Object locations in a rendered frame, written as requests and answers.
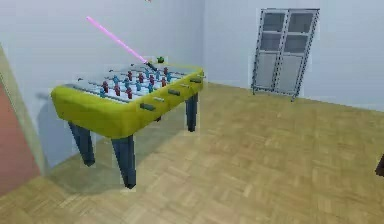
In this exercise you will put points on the small green object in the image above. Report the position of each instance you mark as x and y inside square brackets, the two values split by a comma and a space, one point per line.
[161, 59]

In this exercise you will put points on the yellow table football table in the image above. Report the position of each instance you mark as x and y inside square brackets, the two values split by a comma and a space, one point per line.
[100, 113]

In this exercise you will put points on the grey metal glass-door cabinet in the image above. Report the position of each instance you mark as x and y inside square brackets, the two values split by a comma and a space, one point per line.
[283, 53]

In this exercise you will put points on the red room door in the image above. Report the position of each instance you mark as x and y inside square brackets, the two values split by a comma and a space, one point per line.
[13, 143]

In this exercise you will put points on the dark brown furniture piece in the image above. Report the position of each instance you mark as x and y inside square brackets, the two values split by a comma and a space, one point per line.
[380, 166]

